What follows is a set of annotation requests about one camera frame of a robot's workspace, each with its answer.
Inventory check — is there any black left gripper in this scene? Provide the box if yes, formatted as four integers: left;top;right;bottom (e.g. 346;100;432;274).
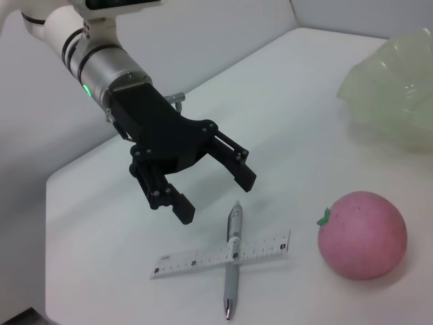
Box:
107;83;257;225

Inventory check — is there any pink toy peach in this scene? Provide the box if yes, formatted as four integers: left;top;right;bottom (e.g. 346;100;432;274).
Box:
317;190;408;280

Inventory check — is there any silver ballpoint pen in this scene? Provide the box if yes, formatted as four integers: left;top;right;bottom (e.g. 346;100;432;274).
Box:
222;199;245;321

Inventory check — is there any clear plastic ruler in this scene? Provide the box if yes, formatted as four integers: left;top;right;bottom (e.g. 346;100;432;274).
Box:
150;229;292;281

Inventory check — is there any translucent green fruit bowl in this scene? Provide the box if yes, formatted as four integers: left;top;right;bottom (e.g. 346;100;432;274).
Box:
336;28;433;153

